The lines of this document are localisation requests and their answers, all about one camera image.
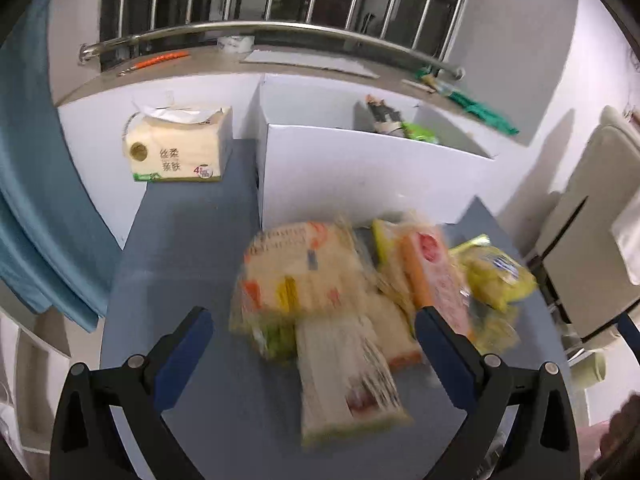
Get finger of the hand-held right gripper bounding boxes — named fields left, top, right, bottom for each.
left=617, top=310, right=640, bottom=357

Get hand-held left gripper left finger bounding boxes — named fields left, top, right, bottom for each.
left=49, top=306, right=216, bottom=480

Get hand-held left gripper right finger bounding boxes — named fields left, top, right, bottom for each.
left=414, top=306, right=581, bottom=480

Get cream striped snack packet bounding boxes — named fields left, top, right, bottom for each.
left=295, top=315, right=411, bottom=447

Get white cardboard box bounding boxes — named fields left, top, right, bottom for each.
left=255, top=74, right=501, bottom=228

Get pale green cup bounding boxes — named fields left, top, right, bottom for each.
left=570, top=352, right=608, bottom=388

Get cream orange-edged snack packet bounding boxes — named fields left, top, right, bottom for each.
left=365, top=294, right=426, bottom=371

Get pink orange snack packet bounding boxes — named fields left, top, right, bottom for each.
left=400, top=230, right=473, bottom=341

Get beige chair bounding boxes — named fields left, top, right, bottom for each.
left=530, top=105, right=640, bottom=341

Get yellow green snack packet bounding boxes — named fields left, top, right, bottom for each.
left=372, top=215, right=416, bottom=267

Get large cream colourful-print snack packet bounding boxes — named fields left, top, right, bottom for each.
left=230, top=220, right=376, bottom=361

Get white shelf unit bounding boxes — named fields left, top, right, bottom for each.
left=0, top=310, right=71, bottom=456

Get yellow tissue pack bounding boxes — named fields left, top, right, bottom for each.
left=122, top=101, right=234, bottom=184

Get blue curtain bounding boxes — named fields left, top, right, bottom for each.
left=0, top=0, right=123, bottom=333

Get items inside white box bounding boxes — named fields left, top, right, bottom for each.
left=365, top=94, right=406, bottom=136

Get orange pen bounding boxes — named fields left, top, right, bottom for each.
left=117, top=51, right=191, bottom=77

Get white roll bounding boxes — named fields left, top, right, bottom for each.
left=217, top=35, right=253, bottom=55

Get steel handrail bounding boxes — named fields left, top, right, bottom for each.
left=77, top=21, right=466, bottom=81

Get steel window grille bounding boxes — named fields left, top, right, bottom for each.
left=100, top=0, right=475, bottom=61

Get green handled tool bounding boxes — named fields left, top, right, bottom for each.
left=415, top=67, right=521, bottom=136

